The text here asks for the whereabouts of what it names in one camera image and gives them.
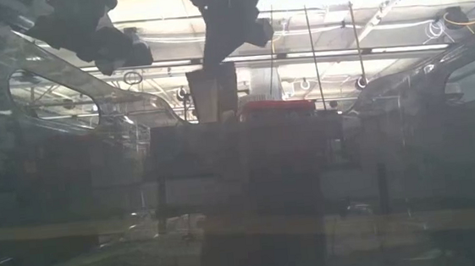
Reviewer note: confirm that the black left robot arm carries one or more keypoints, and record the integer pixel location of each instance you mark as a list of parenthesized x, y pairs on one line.
[(71, 18)]

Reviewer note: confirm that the ceiling tube light bar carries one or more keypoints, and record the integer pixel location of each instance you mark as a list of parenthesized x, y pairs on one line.
[(320, 53)]

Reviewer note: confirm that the clear plastic tray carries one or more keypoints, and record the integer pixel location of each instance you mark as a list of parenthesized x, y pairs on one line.
[(55, 185)]

